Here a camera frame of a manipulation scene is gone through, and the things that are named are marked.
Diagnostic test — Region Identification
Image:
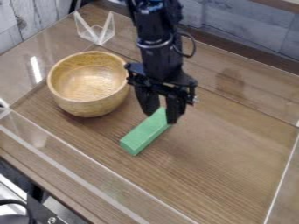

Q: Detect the clear acrylic corner bracket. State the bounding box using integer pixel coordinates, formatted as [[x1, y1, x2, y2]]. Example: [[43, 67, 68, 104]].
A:
[[74, 11, 115, 46]]

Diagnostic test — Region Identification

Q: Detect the green rectangular block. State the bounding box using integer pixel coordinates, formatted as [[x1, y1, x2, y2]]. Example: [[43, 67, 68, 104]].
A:
[[119, 108, 171, 156]]

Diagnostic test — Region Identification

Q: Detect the black metal bracket with bolt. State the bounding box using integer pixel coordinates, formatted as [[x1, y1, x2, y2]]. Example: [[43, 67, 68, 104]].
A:
[[27, 195, 68, 224]]

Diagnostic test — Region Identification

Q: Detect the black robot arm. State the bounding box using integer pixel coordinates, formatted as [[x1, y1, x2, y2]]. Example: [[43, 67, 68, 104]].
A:
[[126, 0, 198, 124]]

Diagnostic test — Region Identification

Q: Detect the wooden bowl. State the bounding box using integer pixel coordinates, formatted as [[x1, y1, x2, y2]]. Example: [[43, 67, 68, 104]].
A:
[[47, 51, 130, 117]]

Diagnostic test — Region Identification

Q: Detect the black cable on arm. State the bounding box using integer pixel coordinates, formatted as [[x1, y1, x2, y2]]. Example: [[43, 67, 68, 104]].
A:
[[173, 31, 198, 59]]

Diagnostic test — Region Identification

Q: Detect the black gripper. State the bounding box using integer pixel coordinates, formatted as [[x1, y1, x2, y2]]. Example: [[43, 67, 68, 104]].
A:
[[125, 41, 198, 124]]

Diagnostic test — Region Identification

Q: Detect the black cable bottom left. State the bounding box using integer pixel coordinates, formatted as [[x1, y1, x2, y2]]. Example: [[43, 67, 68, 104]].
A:
[[0, 199, 31, 224]]

